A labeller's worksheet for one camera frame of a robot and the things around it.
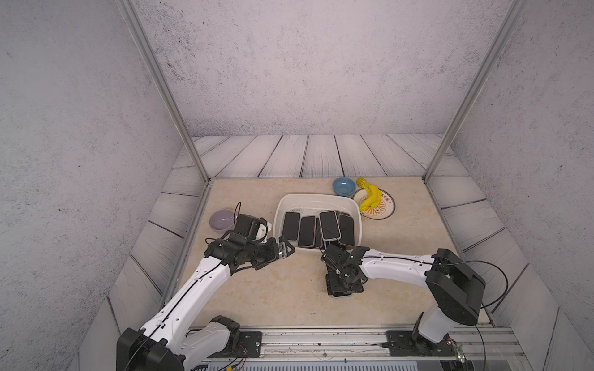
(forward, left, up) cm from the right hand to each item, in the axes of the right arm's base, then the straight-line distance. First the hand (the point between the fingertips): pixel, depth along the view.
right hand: (337, 291), depth 83 cm
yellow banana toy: (+42, -19, +4) cm, 47 cm away
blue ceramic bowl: (+51, -7, 0) cm, 52 cm away
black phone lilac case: (+27, +1, +3) cm, 27 cm away
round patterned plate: (+38, -25, -1) cm, 45 cm away
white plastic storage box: (+39, +9, +1) cm, 40 cm away
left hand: (+6, +16, +17) cm, 24 cm away
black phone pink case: (+23, -5, +4) cm, 24 cm away
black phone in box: (+21, +11, +2) cm, 24 cm away
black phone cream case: (+28, +18, 0) cm, 33 cm away
